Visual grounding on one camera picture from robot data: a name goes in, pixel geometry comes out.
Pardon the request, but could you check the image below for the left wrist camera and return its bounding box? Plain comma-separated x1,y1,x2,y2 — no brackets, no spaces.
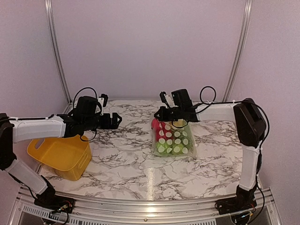
98,93,108,108

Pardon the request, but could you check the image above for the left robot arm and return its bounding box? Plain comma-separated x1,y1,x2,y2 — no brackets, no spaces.
0,94,122,209

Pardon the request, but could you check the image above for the right aluminium frame post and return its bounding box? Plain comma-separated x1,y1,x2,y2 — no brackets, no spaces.
222,0,253,102

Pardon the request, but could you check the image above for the fake green lettuce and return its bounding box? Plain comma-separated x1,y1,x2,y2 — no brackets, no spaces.
153,128,195,157

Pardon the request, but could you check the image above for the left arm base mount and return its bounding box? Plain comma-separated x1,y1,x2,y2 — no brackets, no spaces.
34,195,75,214

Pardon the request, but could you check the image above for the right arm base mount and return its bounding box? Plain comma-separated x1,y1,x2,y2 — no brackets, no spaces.
215,196,257,215

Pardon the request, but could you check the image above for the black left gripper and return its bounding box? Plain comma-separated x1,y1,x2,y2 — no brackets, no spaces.
82,112,121,131

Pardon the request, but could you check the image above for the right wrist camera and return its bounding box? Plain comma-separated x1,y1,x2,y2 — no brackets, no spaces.
159,91,175,108

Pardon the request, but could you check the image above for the left aluminium frame post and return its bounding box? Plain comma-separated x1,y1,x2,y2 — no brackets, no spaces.
45,0,72,104

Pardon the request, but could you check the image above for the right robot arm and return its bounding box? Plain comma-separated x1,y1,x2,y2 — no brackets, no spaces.
154,89,270,210

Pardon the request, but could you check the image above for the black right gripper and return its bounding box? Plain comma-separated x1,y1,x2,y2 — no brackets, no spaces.
154,106,183,121

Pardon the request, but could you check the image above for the fake red pepper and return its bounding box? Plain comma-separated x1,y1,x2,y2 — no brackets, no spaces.
151,118,174,142

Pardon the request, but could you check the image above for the clear polka dot zip bag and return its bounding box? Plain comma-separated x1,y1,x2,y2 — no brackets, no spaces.
151,118,197,158

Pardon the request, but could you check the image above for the yellow plastic basket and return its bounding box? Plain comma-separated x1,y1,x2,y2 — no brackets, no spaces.
27,135,92,181

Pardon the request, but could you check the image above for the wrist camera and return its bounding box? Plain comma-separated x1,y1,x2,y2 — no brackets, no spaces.
98,93,108,108
159,91,175,108

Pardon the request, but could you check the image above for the aluminium frame post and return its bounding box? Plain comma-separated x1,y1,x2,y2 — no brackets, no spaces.
45,0,72,104
222,0,253,102

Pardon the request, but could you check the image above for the fake yellow lemon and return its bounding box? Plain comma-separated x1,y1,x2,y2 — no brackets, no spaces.
172,119,187,129

